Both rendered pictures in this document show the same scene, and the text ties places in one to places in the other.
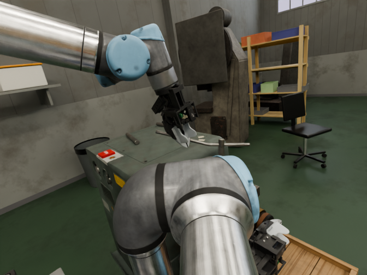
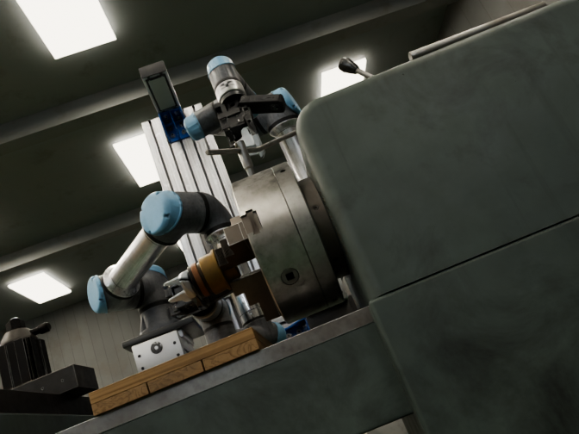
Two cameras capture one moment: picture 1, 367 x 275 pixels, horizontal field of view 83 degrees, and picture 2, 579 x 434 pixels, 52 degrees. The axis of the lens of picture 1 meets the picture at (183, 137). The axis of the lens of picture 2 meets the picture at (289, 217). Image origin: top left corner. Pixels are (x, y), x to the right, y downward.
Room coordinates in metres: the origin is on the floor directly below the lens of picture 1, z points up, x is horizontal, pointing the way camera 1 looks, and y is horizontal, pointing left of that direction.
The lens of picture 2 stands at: (1.40, -1.01, 0.69)
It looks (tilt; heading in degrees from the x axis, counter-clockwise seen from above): 20 degrees up; 127
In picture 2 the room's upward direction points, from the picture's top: 22 degrees counter-clockwise
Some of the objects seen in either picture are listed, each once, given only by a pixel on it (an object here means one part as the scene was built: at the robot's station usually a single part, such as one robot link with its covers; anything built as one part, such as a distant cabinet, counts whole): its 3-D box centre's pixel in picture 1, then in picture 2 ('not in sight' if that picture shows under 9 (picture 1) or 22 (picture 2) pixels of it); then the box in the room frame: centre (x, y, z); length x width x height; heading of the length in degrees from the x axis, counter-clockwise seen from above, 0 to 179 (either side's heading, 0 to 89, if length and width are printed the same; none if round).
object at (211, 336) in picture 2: not in sight; (230, 346); (0.33, -0.01, 0.98); 0.11 x 0.08 x 0.11; 85
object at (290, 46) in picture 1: (273, 72); not in sight; (6.27, -2.90, 1.05); 1.20 x 1.18 x 2.10; 41
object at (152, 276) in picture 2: not in sight; (148, 288); (-0.10, 0.14, 1.33); 0.13 x 0.12 x 0.14; 85
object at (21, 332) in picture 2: not in sight; (18, 338); (0.12, -0.41, 1.13); 0.08 x 0.08 x 0.03
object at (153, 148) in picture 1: (157, 177); (463, 183); (0.98, 0.17, 1.06); 0.59 x 0.48 x 0.39; 37
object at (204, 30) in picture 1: (212, 82); not in sight; (4.11, -0.71, 1.22); 1.30 x 1.12 x 2.44; 42
